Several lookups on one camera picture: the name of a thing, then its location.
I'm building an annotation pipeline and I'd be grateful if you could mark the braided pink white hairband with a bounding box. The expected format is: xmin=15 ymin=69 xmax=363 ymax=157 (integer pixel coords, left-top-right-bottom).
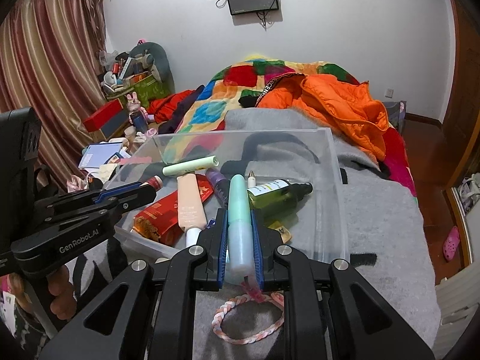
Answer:
xmin=211 ymin=277 xmax=285 ymax=345

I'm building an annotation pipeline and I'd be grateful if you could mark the pink bunny toy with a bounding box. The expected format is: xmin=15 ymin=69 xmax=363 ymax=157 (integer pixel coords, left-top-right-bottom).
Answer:
xmin=126 ymin=92 xmax=155 ymax=133

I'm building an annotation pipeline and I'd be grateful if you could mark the red tea packet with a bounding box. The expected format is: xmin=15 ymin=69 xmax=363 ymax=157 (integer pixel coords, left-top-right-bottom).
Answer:
xmin=133 ymin=174 xmax=213 ymax=247

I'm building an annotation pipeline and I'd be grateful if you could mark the clear plastic storage box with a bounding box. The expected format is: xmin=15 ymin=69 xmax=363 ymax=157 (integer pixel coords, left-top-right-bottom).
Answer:
xmin=106 ymin=128 xmax=349 ymax=273

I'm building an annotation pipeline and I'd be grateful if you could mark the striped red gold curtain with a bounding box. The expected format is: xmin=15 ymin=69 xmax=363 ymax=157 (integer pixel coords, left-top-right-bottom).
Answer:
xmin=1 ymin=0 xmax=106 ymax=189

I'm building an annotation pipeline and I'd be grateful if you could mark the purple black spray bottle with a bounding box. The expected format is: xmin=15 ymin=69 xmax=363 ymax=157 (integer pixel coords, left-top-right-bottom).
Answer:
xmin=205 ymin=168 xmax=230 ymax=209

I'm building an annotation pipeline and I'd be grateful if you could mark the green cardboard box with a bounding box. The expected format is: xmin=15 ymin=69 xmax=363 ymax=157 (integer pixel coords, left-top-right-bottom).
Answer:
xmin=106 ymin=75 xmax=171 ymax=108

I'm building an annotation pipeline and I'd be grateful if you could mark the green glass spray bottle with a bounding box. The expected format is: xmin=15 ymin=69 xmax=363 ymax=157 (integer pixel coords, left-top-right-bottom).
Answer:
xmin=247 ymin=179 xmax=313 ymax=212

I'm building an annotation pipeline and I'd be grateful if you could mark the red clothing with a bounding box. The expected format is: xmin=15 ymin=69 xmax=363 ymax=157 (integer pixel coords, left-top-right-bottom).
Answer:
xmin=146 ymin=90 xmax=193 ymax=125

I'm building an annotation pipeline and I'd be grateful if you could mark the white cabinet door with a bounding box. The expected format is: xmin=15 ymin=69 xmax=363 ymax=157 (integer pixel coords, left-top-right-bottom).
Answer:
xmin=433 ymin=259 xmax=479 ymax=359

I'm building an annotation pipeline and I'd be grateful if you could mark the beige stick red cap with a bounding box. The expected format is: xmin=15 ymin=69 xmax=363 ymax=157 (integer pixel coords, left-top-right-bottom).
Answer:
xmin=142 ymin=175 xmax=164 ymax=191

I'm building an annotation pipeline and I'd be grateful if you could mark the grey green neck pillow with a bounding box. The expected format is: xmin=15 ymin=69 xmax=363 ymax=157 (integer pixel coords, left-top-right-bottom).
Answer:
xmin=129 ymin=41 xmax=172 ymax=85

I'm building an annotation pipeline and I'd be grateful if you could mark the mint green bottle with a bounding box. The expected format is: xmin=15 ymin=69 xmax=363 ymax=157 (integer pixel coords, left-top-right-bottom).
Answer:
xmin=228 ymin=174 xmax=255 ymax=281

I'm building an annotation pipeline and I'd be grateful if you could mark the wooden shelf unit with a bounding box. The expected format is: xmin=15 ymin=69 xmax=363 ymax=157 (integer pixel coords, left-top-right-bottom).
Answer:
xmin=442 ymin=0 xmax=479 ymax=268

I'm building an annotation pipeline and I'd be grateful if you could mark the beige foundation tube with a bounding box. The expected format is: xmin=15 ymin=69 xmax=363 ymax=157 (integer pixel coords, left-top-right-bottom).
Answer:
xmin=176 ymin=173 xmax=207 ymax=248

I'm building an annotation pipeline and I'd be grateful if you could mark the pink slipper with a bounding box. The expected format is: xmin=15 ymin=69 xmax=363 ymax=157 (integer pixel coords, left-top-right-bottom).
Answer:
xmin=442 ymin=226 xmax=461 ymax=262

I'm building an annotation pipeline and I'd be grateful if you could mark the left hand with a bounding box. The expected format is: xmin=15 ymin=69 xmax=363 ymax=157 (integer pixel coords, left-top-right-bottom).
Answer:
xmin=48 ymin=265 xmax=77 ymax=321

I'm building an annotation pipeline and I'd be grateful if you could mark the white pen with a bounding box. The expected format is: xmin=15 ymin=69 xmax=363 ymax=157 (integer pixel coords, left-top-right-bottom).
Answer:
xmin=247 ymin=171 xmax=256 ymax=189

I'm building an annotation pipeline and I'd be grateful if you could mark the blue notebook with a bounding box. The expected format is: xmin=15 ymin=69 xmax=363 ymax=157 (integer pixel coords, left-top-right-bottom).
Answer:
xmin=78 ymin=142 xmax=123 ymax=169

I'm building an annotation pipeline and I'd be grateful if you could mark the colourful patchwork quilt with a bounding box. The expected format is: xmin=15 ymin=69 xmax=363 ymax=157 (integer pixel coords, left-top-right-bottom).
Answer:
xmin=175 ymin=58 xmax=416 ymax=193

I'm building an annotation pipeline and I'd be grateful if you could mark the light green tube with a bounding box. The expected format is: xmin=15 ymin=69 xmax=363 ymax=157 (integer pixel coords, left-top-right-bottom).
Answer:
xmin=163 ymin=155 xmax=219 ymax=176

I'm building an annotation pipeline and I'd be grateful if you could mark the orange down jacket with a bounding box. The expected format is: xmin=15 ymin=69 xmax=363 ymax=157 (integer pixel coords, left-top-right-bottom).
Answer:
xmin=257 ymin=74 xmax=390 ymax=163

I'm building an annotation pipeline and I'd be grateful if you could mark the red long box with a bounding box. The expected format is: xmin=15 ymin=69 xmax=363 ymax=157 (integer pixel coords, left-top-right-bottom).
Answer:
xmin=83 ymin=98 xmax=123 ymax=133

